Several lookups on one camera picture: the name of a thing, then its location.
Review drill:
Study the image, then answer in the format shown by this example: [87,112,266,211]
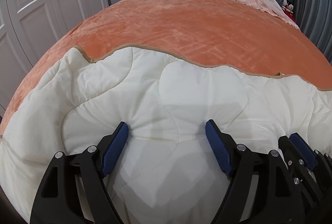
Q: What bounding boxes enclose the white quilted comforter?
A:
[1,46,331,223]

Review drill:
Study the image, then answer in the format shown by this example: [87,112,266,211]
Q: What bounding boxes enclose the red plush toy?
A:
[281,0,295,22]

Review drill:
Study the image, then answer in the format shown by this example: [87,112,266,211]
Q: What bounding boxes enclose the orange plush bed blanket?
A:
[1,0,331,130]

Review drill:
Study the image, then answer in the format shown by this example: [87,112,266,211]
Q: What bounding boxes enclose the grey pleated curtain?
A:
[294,0,331,62]

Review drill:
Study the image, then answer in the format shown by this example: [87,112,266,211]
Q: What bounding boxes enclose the white panelled wardrobe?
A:
[1,0,108,112]

